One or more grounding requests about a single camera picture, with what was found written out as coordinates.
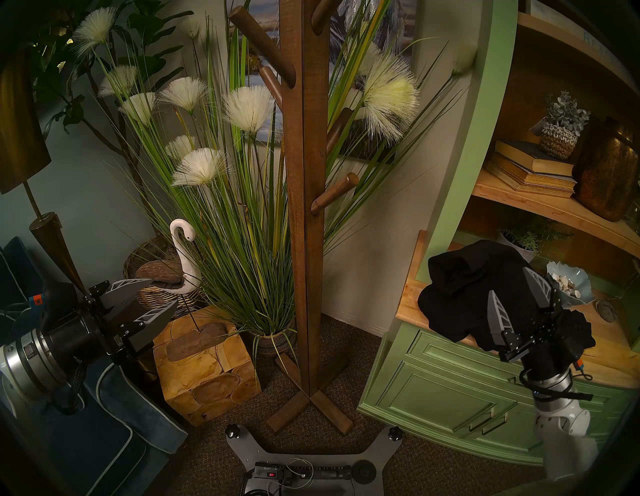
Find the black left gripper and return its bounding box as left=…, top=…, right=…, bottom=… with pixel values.
left=47, top=278, right=179, bottom=369

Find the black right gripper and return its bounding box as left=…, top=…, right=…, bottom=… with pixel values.
left=487, top=266, right=572, bottom=384

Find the black jacket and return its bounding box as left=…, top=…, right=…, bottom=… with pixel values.
left=417, top=239, right=561, bottom=352

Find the brown wooden coat stand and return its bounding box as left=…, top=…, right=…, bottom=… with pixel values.
left=227, top=0, right=361, bottom=436

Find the wicker basket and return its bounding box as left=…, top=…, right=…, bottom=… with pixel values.
left=123, top=236, right=202, bottom=312

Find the blue bowl with shells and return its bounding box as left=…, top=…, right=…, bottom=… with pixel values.
left=546, top=261, right=596, bottom=307

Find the small plant in white pot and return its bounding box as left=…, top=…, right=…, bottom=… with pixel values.
left=497, top=220, right=573, bottom=263

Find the white swan figurine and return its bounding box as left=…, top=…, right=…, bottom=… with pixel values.
left=135, top=219, right=203, bottom=332

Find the wooden stump side table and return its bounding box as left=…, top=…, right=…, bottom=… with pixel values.
left=152, top=306, right=262, bottom=427

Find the green cabinet with wooden shelves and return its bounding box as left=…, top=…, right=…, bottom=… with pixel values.
left=357, top=0, right=640, bottom=467

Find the artificial pampas grass plant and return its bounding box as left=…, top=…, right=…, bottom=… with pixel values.
left=70, top=5, right=481, bottom=357

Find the blue armchair with white piping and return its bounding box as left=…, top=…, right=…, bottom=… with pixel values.
left=0, top=236, right=188, bottom=496

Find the copper vase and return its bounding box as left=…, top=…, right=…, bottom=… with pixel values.
left=572, top=117, right=640, bottom=222

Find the succulent in woven pot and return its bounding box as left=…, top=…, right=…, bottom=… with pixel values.
left=530, top=91, right=591, bottom=161

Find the brass floor lamp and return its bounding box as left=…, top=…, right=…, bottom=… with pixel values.
left=0, top=47, right=88, bottom=297

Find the black power strip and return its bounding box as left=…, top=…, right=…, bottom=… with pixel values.
left=252, top=462, right=353, bottom=483

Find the dark leafy fig plant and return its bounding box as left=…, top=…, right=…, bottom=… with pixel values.
left=30, top=0, right=196, bottom=221

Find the light wooden sign board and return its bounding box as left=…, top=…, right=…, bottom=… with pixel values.
left=525, top=0, right=621, bottom=56

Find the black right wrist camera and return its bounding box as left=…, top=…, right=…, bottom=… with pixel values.
left=562, top=309, right=597, bottom=353

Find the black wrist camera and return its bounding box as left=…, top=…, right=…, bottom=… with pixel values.
left=562, top=309, right=597, bottom=353
left=27, top=282, right=78, bottom=331

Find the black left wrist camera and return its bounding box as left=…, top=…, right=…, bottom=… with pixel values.
left=27, top=282, right=78, bottom=331

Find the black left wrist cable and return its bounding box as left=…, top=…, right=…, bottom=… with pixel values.
left=52, top=357, right=87, bottom=416

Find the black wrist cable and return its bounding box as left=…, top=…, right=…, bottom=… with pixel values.
left=520, top=369, right=594, bottom=404
left=52, top=357, right=87, bottom=416

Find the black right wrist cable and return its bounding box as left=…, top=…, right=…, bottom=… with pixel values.
left=520, top=369, right=594, bottom=404

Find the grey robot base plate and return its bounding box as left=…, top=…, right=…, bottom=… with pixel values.
left=225, top=424, right=403, bottom=496

